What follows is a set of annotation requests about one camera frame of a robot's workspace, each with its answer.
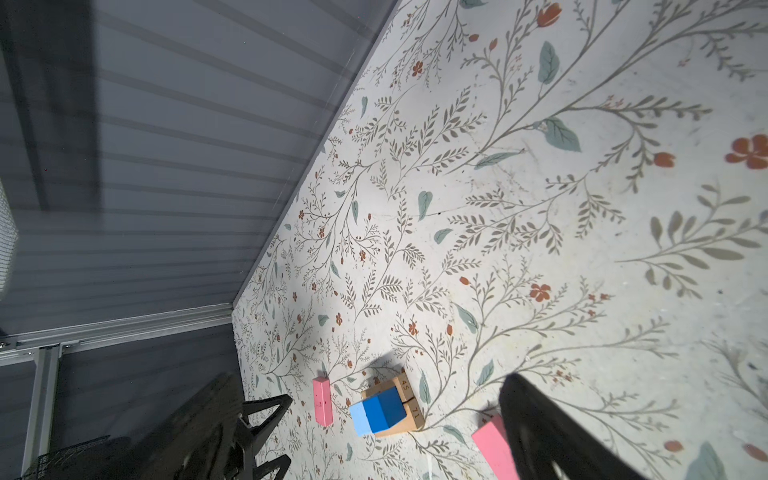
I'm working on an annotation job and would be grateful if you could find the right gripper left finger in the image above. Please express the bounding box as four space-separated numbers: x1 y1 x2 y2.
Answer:
134 371 294 480

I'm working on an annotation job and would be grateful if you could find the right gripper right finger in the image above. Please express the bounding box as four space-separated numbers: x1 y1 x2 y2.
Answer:
499 374 644 480

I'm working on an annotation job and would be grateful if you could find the light pink rectangular block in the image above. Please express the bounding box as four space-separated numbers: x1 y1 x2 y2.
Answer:
312 377 334 427

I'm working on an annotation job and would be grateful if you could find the light blue square block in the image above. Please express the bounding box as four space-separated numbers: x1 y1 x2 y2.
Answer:
349 402 372 437

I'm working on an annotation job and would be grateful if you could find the blue cube block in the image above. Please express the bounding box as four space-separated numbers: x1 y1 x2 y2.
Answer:
362 387 406 433

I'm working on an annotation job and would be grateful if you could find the natural wood plank block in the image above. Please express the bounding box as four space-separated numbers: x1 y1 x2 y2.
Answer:
362 373 414 403

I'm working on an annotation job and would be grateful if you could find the floral patterned table mat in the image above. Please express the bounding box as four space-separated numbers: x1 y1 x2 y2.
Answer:
233 1 767 479

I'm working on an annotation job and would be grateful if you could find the black wire basket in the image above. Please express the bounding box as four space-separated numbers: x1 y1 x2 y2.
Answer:
16 435 110 480

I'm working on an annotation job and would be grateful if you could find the white wire mesh basket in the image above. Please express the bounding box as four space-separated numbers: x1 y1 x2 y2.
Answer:
0 186 20 299

